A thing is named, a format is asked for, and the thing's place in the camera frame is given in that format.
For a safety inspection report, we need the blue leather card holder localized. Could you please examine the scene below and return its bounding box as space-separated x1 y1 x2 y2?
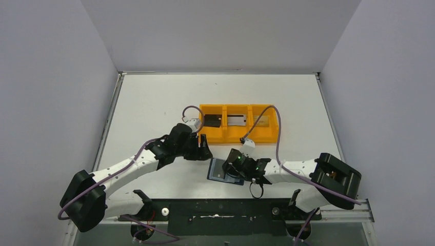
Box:
207 158 244 186

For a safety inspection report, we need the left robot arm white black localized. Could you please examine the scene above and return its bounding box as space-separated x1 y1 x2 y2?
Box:
58 123 213 232

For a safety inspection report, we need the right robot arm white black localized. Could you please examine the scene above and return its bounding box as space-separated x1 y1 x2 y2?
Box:
222 149 362 213

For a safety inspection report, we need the black card in bin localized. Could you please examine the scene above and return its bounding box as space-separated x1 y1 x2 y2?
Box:
204 114 222 128

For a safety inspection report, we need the gold card in bin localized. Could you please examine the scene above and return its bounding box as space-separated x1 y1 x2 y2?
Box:
253 115 270 128

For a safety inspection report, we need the orange three-compartment bin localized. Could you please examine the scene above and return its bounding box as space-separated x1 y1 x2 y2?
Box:
200 104 279 145

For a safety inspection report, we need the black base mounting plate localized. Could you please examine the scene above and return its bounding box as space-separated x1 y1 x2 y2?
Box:
132 198 309 236

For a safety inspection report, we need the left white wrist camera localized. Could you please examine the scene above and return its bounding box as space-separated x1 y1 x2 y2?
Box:
182 116 202 133

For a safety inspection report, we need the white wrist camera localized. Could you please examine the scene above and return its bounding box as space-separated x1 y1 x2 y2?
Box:
240 137 255 152
182 116 202 133

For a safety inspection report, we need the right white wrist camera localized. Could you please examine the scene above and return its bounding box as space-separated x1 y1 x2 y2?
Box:
240 137 255 152

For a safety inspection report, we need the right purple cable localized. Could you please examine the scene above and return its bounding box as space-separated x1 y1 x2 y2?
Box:
240 105 362 246

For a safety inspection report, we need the purple cable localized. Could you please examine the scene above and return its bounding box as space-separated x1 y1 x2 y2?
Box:
240 105 362 246
57 105 205 245

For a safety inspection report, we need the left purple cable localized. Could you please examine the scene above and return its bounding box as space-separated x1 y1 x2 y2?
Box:
57 105 205 245

